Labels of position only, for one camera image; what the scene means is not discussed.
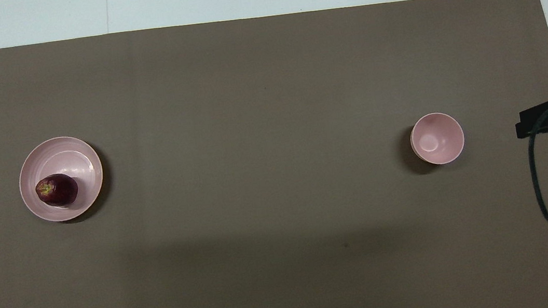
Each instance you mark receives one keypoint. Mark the dark red apple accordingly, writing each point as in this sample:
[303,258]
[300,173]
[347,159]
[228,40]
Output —
[58,190]

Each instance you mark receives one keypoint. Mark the pink bowl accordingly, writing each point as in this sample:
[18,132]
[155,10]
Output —
[437,139]

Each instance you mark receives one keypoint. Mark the pink plate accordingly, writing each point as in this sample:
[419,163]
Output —
[70,158]

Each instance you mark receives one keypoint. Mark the brown table mat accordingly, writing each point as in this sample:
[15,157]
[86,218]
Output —
[266,176]

